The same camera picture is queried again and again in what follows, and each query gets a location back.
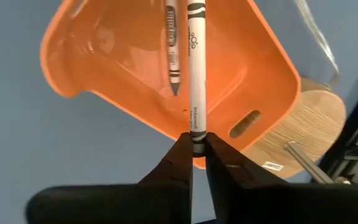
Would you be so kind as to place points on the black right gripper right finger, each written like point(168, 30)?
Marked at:
point(275, 205)

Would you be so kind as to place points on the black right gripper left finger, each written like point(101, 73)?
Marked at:
point(120, 205)

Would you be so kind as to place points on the white timberwolf crayon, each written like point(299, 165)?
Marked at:
point(197, 77)

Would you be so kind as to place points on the grey crayon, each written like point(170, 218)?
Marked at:
point(172, 46)

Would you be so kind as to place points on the wooden lamp base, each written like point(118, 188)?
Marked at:
point(306, 130)

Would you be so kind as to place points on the orange plastic bin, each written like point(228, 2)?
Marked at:
point(104, 62)

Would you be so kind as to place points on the black aluminium table frame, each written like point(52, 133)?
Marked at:
point(342, 146)

